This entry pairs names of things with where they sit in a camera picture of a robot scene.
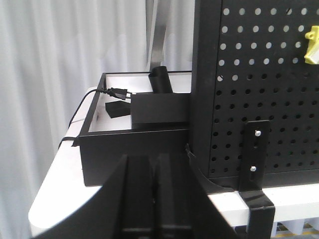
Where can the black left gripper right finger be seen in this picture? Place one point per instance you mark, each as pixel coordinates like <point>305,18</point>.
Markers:
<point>173,215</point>

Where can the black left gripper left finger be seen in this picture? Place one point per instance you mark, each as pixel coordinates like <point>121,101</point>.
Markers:
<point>138,211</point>

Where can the left black board clamp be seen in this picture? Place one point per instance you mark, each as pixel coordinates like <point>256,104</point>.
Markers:
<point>261,208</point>

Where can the black power adapter brick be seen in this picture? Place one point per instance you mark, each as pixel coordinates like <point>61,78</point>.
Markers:
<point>150,110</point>

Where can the black open tray box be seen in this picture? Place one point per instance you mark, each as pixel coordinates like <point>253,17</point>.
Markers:
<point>107,134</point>

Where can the black tape roll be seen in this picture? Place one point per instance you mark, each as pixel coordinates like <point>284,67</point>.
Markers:
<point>159,80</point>

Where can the black perforated pegboard panel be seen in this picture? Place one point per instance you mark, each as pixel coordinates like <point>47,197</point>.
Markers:
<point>248,64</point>

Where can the grey metal support pole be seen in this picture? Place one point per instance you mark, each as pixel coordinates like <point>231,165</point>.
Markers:
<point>157,12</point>

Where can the grey pleated curtain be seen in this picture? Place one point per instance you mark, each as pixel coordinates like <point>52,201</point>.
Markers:
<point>51,52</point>

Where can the yellow toggle switch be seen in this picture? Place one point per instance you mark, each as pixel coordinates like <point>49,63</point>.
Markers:
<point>312,53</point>

